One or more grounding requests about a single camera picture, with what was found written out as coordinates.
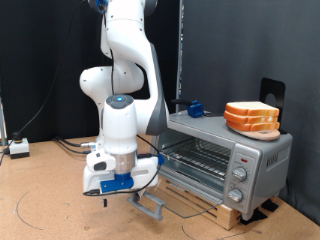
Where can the silver oven knob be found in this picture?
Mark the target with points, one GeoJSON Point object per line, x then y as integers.
{"type": "Point", "coordinates": [239, 174]}
{"type": "Point", "coordinates": [235, 195]}

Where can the grey emergency stop box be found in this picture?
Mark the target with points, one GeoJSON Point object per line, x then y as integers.
{"type": "Point", "coordinates": [19, 148]}

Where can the vertical aluminium pole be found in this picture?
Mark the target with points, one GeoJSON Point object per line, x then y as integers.
{"type": "Point", "coordinates": [180, 50]}

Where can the black metal bookend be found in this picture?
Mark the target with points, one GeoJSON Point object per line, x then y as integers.
{"type": "Point", "coordinates": [264, 85]}

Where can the black foam pad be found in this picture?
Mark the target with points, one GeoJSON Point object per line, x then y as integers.
{"type": "Point", "coordinates": [270, 206]}
{"type": "Point", "coordinates": [256, 216]}

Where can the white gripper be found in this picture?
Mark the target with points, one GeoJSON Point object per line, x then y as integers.
{"type": "Point", "coordinates": [146, 166]}

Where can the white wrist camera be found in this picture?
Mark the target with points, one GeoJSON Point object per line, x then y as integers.
{"type": "Point", "coordinates": [100, 160]}

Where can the wooden block base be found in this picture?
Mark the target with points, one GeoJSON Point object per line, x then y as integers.
{"type": "Point", "coordinates": [226, 218]}

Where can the silver toaster oven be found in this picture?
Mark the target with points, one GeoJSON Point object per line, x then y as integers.
{"type": "Point", "coordinates": [266, 160]}

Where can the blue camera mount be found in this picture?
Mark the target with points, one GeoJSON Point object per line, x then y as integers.
{"type": "Point", "coordinates": [116, 185]}

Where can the blue spatula grip block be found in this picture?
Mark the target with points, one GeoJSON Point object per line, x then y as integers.
{"type": "Point", "coordinates": [195, 110]}

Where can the white bread slice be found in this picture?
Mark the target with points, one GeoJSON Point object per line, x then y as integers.
{"type": "Point", "coordinates": [246, 127]}
{"type": "Point", "coordinates": [246, 119]}
{"type": "Point", "coordinates": [250, 107]}

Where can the metal frame leg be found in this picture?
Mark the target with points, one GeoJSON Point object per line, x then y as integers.
{"type": "Point", "coordinates": [2, 126]}

